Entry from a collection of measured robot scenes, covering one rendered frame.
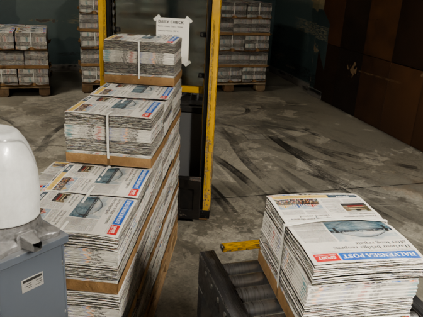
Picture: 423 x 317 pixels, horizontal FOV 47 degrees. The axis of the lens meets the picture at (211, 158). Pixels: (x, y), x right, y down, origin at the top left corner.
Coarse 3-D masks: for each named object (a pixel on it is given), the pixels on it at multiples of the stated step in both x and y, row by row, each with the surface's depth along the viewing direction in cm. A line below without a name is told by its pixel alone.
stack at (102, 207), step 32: (160, 160) 233; (64, 192) 186; (96, 192) 186; (128, 192) 188; (64, 224) 162; (96, 224) 163; (128, 224) 172; (160, 224) 245; (64, 256) 161; (96, 256) 160; (128, 256) 176; (160, 256) 250; (128, 288) 179; (160, 288) 265
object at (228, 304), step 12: (204, 252) 155; (204, 264) 150; (216, 264) 149; (204, 276) 151; (216, 276) 143; (204, 288) 152; (216, 288) 139; (228, 288) 138; (216, 300) 139; (228, 300) 133; (240, 300) 133; (216, 312) 140; (228, 312) 128; (240, 312) 129
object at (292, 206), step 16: (272, 208) 138; (288, 208) 135; (304, 208) 136; (320, 208) 136; (336, 208) 137; (352, 208) 138; (368, 208) 138; (272, 224) 138; (272, 240) 138; (272, 256) 137; (272, 272) 138
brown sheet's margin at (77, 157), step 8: (160, 152) 227; (72, 160) 212; (80, 160) 211; (88, 160) 211; (96, 160) 211; (104, 160) 210; (112, 160) 210; (120, 160) 210; (128, 160) 209; (136, 160) 209; (144, 160) 208; (152, 160) 211
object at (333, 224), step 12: (360, 216) 133; (372, 216) 133; (288, 228) 126; (300, 228) 126; (312, 228) 126; (324, 228) 126; (336, 228) 126; (288, 240) 125; (276, 264) 134; (276, 276) 134
